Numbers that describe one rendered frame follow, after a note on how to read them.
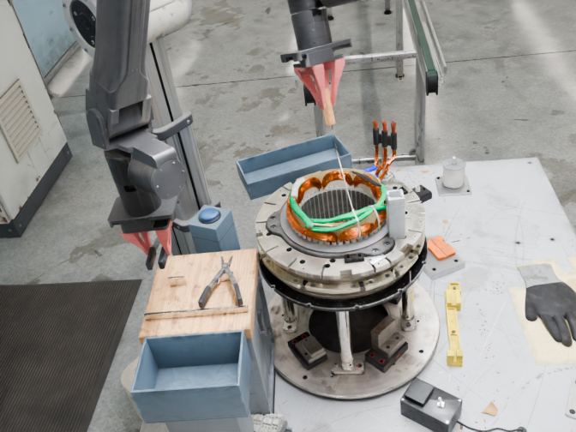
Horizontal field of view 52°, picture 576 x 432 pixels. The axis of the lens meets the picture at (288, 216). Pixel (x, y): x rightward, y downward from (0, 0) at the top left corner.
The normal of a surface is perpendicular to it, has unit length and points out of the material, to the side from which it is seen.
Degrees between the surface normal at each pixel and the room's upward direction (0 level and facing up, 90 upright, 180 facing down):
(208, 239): 90
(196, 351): 90
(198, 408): 90
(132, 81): 112
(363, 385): 0
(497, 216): 0
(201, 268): 0
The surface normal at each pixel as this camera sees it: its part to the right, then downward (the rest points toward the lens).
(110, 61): -0.60, 0.40
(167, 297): -0.13, -0.78
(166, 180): 0.75, 0.31
